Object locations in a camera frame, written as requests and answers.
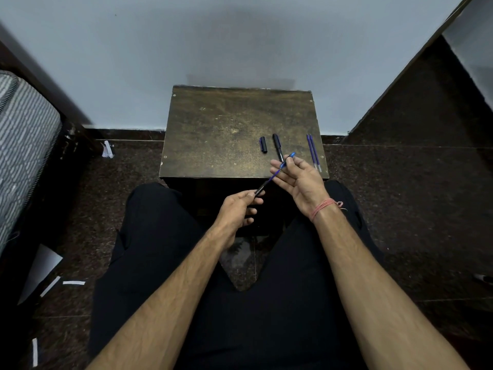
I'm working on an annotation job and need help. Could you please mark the person's right hand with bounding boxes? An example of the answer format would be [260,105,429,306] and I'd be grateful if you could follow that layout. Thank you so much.
[269,156,336,223]

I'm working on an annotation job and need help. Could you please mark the person's left hand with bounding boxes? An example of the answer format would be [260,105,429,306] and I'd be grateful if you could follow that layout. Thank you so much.
[214,189,266,249]

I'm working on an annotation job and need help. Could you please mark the blue pen refill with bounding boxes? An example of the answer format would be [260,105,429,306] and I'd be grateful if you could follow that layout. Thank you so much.
[306,134,319,170]
[309,135,323,173]
[270,152,297,182]

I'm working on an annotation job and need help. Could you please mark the black pen barrel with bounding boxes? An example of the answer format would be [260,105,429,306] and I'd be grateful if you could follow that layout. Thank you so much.
[254,179,276,198]

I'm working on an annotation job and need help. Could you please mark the person's left forearm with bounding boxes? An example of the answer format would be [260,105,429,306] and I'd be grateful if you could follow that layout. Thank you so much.
[86,223,232,370]

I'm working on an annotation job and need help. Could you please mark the person's right forearm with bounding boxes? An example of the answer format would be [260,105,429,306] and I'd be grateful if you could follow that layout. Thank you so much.
[313,204,471,370]

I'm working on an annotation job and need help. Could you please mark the black pen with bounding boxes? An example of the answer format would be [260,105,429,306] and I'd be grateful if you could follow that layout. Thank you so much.
[272,133,285,163]

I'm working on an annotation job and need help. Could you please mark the red thread wristband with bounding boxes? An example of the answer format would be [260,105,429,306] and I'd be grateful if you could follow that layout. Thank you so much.
[310,199,344,223]

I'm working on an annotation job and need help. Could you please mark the dark wooden small table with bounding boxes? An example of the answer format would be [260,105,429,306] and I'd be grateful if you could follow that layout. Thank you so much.
[159,85,330,238]

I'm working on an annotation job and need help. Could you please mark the black trousers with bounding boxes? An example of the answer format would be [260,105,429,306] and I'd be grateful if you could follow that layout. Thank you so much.
[88,180,386,370]

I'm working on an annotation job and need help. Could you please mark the white paper sheet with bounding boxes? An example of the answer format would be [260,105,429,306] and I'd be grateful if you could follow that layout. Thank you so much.
[17,244,64,306]

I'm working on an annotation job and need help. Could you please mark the grey striped mattress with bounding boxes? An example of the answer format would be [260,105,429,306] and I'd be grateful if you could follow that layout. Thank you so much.
[0,70,63,255]

